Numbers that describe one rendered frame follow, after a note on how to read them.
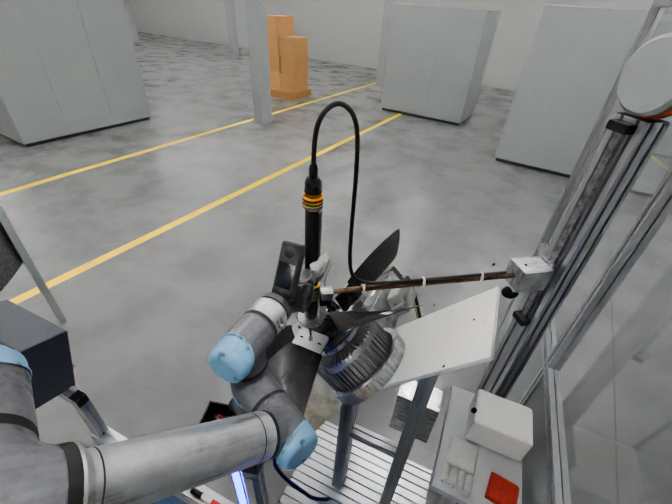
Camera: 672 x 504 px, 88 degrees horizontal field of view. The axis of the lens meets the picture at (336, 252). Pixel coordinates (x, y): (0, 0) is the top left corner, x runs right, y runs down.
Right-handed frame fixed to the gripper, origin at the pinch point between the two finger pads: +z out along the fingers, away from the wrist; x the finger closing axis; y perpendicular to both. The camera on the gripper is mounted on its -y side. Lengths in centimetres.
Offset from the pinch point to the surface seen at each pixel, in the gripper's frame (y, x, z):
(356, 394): 39.8, 16.2, -6.7
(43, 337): 24, -59, -37
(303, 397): 29.8, 6.3, -19.2
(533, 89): 43, 68, 537
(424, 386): 43, 33, 7
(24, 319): 24, -70, -35
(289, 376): 30.2, 0.2, -15.5
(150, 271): 149, -201, 89
